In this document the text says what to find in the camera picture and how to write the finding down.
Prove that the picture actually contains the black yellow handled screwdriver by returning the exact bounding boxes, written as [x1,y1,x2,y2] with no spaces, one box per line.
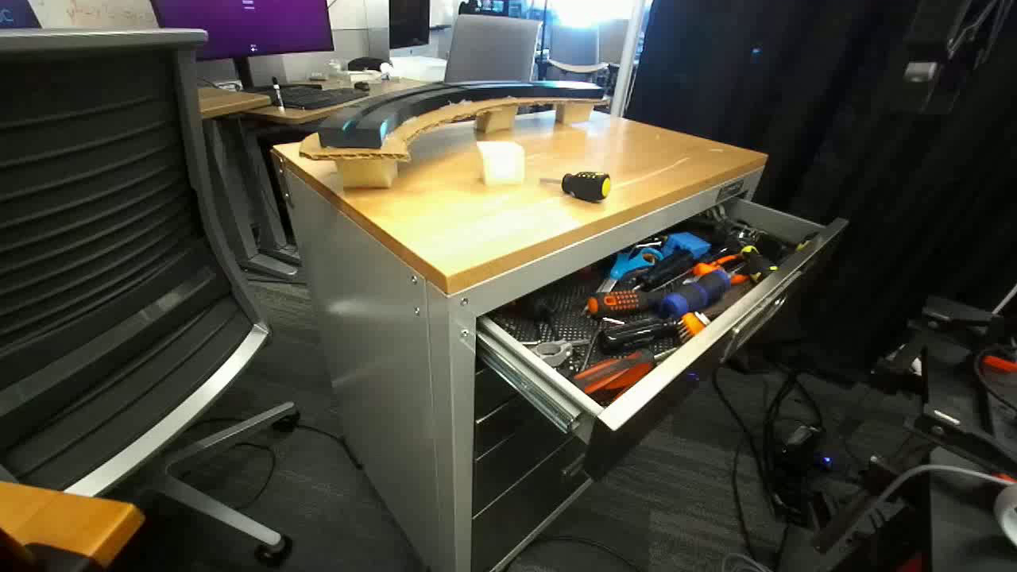
[538,167,618,208]

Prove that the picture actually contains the grey metal tool drawer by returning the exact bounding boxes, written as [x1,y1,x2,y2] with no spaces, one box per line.
[473,198,853,480]

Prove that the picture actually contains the black screwdriver yellow collar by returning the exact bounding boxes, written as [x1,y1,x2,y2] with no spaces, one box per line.
[598,310,713,356]

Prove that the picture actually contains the silver pliers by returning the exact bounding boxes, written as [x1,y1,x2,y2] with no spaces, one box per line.
[521,314,598,372]

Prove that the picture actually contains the grey tool cabinet wooden top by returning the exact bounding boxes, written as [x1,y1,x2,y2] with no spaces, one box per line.
[272,108,772,572]

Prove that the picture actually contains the small white box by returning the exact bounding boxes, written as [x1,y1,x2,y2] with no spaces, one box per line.
[473,138,529,191]

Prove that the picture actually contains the grey fabric office chair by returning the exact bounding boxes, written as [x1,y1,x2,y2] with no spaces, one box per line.
[441,13,547,90]

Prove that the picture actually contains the grey chair with armrest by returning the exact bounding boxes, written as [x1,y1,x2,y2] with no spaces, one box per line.
[545,20,619,90]

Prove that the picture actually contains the white vertical pole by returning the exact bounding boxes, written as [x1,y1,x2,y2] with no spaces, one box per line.
[609,0,656,118]

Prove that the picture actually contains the black keyboard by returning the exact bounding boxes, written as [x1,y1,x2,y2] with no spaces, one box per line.
[266,82,371,113]

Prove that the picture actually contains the small black monitor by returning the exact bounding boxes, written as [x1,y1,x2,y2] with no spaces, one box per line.
[385,0,435,54]

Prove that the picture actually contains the black curtain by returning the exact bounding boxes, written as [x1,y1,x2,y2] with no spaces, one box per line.
[628,0,1017,382]

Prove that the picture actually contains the purple screen monitor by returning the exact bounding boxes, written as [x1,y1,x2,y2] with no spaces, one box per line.
[151,0,338,92]

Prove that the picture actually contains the black mesh office chair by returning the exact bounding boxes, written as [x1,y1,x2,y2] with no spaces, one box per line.
[0,24,304,568]

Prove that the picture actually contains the wooden side table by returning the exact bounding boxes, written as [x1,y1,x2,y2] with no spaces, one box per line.
[0,480,151,572]

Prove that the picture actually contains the white tape roll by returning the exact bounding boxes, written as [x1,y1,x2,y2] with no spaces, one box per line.
[993,484,1017,547]

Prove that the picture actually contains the orange black handled screwdriver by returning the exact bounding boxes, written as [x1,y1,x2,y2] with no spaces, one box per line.
[585,285,669,320]

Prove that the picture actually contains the light blue handled tool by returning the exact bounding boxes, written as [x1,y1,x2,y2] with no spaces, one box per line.
[609,245,669,290]

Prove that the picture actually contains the red handled tool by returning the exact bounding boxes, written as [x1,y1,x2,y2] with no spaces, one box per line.
[568,350,661,405]

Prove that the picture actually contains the dark blue handled tool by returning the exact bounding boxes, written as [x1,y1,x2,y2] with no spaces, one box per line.
[661,230,717,267]

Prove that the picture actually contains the blue orange handled screwdriver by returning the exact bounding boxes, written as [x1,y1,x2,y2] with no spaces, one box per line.
[656,265,743,320]

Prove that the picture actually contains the curved wooden rail base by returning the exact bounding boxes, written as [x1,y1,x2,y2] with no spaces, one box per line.
[295,92,604,195]

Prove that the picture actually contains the curved black rail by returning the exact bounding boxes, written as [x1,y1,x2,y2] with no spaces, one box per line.
[316,76,611,153]

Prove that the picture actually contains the orange handled tool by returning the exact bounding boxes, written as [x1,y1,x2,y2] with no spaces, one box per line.
[702,245,772,285]

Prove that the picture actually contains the black floor cable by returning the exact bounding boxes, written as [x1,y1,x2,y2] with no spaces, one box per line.
[707,361,853,572]

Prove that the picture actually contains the grey curved cable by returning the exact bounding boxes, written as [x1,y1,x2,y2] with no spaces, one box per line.
[872,461,1013,519]

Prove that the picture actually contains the orange clamp handle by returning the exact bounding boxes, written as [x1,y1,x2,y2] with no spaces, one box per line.
[978,350,1017,382]

